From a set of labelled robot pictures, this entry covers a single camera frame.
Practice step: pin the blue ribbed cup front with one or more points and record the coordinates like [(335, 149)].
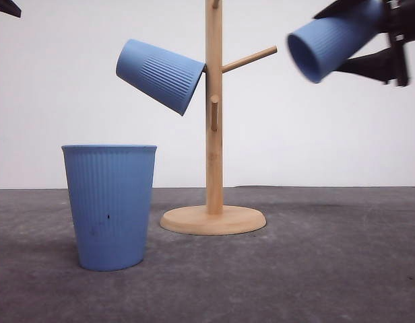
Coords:
[(110, 188)]

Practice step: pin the blue ribbed cup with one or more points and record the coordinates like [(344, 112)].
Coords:
[(325, 43), (164, 77), (110, 188)]

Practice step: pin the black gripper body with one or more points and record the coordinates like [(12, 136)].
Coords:
[(400, 25)]

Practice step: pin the wooden cup tree stand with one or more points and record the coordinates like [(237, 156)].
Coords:
[(215, 219)]

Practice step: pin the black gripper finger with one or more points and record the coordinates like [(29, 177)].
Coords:
[(338, 7), (378, 65), (8, 6)]

